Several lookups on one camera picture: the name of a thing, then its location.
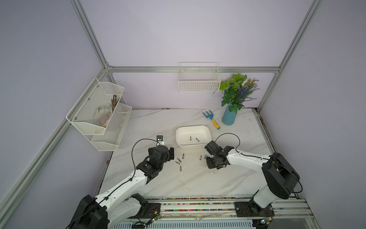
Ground white rectangular storage box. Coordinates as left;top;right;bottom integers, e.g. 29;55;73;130
176;126;212;149

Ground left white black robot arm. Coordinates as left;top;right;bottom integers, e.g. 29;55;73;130
66;145;174;229

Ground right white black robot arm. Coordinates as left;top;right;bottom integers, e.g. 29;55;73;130
205;141;300;211

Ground teal vase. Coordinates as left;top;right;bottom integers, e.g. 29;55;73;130
222;104;236;126

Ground blue yellow garden fork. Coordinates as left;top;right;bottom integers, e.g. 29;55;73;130
203;110;221;130

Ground lower white mesh shelf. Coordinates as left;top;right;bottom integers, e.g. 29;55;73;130
91;103;132;152

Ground white mesh shelf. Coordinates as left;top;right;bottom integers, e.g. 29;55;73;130
66;78;124;135
91;103;132;152

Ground clear plastic bag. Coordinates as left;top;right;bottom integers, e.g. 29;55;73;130
93;104;112;127

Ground brown dried twigs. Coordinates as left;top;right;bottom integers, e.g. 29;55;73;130
111;94;119;112

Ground artificial green plant bouquet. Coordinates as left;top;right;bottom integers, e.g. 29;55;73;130
219;73;259;114

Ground upper white mesh shelf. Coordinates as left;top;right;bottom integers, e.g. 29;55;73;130
66;78;124;135

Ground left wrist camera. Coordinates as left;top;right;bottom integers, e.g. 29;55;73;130
156;135;165;146

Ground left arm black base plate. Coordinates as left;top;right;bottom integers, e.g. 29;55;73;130
129;203;161;219

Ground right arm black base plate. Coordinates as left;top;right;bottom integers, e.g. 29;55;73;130
234;202;275;217

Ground white wire wall basket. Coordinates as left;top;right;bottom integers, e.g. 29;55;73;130
178;62;221;93

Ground aluminium frame rail base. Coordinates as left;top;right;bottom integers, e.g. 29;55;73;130
145;196;320;229

